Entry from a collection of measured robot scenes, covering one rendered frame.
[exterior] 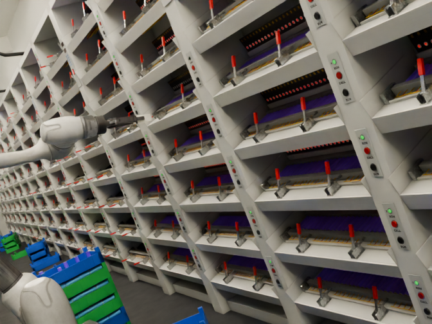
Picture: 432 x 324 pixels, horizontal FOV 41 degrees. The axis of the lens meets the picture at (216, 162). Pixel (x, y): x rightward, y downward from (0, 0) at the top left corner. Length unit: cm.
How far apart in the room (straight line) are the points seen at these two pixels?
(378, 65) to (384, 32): 16
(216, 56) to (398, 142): 80
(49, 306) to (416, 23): 155
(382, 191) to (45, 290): 127
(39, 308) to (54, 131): 65
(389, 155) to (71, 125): 131
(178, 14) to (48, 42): 214
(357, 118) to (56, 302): 129
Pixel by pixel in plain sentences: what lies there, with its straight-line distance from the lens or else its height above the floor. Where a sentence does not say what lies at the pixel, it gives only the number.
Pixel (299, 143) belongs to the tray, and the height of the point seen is 71.
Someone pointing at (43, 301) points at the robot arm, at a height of 48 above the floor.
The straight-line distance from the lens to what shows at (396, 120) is 133.
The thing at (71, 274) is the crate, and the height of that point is 42.
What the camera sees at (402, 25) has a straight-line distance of 124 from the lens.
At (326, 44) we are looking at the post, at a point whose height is 94.
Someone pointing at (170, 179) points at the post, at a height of 67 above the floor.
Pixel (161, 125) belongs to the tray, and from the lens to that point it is 246.
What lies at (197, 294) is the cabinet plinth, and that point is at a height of 3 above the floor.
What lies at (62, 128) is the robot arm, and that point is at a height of 104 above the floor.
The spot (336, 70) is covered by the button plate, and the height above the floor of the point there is 87.
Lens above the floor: 90
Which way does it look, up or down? 5 degrees down
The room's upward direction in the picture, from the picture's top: 22 degrees counter-clockwise
